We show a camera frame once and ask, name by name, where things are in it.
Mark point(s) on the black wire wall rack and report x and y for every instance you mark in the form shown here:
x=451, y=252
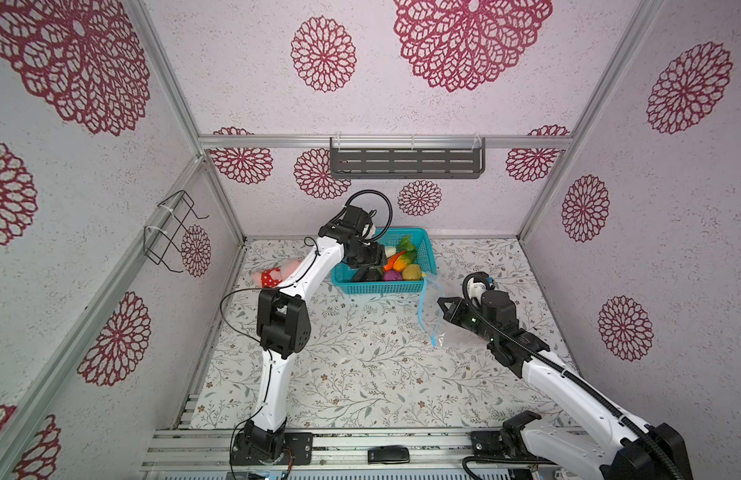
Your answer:
x=179, y=243

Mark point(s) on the orange carrot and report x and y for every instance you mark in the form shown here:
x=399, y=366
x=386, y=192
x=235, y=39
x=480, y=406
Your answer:
x=390, y=262

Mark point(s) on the yellow green potato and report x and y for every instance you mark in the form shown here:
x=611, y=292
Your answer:
x=412, y=272

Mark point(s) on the small black device on rail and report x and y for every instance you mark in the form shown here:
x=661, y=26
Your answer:
x=388, y=455

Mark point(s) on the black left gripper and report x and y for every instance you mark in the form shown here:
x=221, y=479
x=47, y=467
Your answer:
x=376, y=258

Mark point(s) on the white radish with leaves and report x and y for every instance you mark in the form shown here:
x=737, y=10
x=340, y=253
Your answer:
x=403, y=245

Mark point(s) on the clear zip top bag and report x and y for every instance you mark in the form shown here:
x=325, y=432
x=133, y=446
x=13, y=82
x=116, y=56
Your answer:
x=448, y=321

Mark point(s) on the purple onion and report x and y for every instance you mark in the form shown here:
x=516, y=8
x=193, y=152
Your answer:
x=392, y=276

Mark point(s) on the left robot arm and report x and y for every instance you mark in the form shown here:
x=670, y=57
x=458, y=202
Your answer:
x=283, y=323

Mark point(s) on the dark eggplant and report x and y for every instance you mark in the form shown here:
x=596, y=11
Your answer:
x=368, y=274

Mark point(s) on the grey wall shelf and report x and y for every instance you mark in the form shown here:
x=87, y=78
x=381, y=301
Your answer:
x=382, y=163

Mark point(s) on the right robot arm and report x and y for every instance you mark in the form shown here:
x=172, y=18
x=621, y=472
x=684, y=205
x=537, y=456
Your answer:
x=613, y=443

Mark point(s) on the teal plastic basket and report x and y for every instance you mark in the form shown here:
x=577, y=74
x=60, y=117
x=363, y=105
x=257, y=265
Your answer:
x=342, y=275

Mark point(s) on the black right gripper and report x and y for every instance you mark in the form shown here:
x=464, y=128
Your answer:
x=452, y=315

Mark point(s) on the green yellow cucumber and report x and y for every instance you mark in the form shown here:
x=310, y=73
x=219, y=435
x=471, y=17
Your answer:
x=403, y=260

